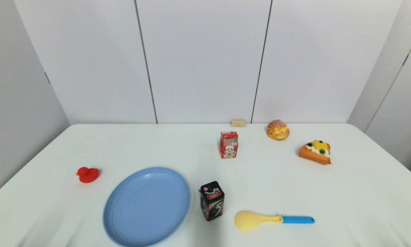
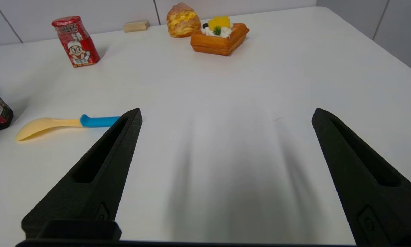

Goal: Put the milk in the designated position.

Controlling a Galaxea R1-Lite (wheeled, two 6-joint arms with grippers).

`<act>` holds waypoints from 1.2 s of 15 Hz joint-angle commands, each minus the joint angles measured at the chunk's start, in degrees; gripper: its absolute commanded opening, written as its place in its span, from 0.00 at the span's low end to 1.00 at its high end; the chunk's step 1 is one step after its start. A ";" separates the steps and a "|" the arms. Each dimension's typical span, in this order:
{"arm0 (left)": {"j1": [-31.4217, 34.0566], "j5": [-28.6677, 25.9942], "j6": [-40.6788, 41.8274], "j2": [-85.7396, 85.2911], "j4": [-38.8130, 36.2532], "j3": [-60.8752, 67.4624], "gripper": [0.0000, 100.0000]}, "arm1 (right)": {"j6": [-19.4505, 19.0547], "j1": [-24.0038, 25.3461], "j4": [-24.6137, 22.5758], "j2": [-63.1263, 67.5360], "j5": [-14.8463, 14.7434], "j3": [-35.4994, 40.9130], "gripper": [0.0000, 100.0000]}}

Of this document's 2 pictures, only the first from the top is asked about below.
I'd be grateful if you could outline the red milk carton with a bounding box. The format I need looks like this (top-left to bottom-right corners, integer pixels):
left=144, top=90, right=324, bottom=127
left=220, top=131, right=239, bottom=159

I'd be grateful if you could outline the cream puff toy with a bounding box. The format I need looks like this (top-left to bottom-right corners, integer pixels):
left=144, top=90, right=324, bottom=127
left=267, top=119, right=290, bottom=141

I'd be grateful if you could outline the black gum box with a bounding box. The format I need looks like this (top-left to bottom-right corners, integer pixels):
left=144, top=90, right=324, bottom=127
left=199, top=181, right=225, bottom=222

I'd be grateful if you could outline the blue oval plate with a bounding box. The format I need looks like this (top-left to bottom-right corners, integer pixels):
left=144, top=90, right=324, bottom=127
left=103, top=167, right=191, bottom=247

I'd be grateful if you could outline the orange waffle cake slice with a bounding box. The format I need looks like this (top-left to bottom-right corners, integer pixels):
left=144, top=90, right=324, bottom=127
left=298, top=140, right=332, bottom=165

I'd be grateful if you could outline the red rubber duck toy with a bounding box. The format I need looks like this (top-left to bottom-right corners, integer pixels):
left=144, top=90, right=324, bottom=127
left=76, top=167, right=100, bottom=184

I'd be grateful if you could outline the yellow spoon blue handle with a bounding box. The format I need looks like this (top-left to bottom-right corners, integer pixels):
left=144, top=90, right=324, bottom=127
left=235, top=210, right=315, bottom=232

